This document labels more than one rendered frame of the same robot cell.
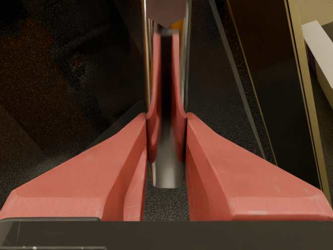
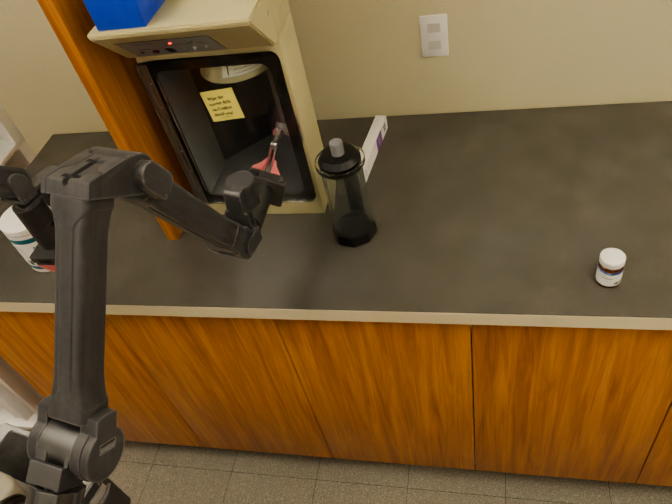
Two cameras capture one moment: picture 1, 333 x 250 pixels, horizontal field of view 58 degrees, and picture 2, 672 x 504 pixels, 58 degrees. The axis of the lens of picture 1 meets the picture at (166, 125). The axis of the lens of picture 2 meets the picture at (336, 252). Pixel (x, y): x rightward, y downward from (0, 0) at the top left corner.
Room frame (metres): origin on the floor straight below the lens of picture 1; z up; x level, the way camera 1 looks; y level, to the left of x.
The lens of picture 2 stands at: (-0.99, -0.16, 1.96)
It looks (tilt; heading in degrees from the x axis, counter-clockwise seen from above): 46 degrees down; 4
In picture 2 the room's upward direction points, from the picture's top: 15 degrees counter-clockwise
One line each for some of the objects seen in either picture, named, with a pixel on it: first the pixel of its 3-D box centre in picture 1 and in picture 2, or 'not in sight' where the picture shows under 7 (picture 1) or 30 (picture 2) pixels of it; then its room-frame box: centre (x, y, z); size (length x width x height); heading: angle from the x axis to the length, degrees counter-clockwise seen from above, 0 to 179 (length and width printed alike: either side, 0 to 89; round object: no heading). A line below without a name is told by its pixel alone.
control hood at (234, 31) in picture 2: not in sight; (185, 37); (0.12, 0.09, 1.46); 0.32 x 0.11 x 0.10; 74
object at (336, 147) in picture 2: not in sight; (338, 154); (0.04, -0.15, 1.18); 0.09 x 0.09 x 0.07
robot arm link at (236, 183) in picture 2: not in sight; (237, 212); (-0.09, 0.07, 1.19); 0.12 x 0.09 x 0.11; 154
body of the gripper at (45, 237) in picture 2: not in sight; (49, 233); (-0.05, 0.45, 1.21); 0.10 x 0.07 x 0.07; 164
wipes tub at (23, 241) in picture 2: not in sight; (40, 234); (0.20, 0.64, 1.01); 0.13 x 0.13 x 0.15
